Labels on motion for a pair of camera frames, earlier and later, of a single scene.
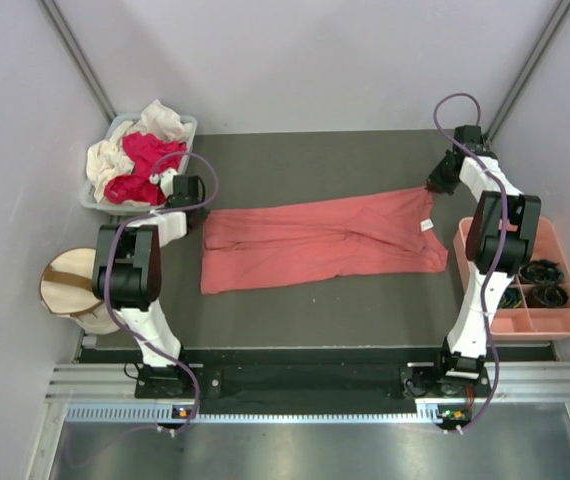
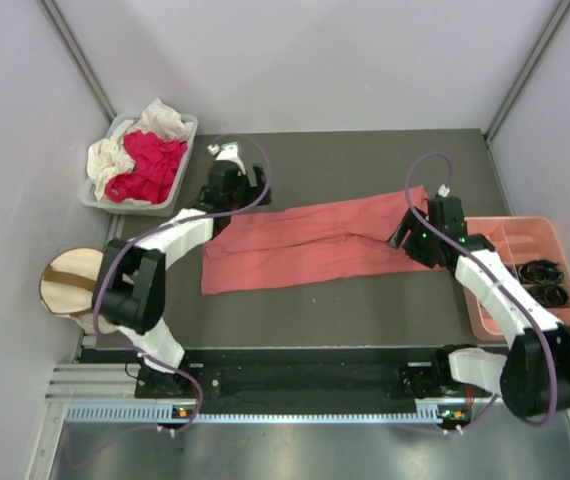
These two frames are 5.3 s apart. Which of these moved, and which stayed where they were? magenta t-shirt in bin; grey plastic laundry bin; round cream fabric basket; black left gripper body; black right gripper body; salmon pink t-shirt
Moved: black left gripper body; black right gripper body
Stayed: round cream fabric basket; salmon pink t-shirt; grey plastic laundry bin; magenta t-shirt in bin
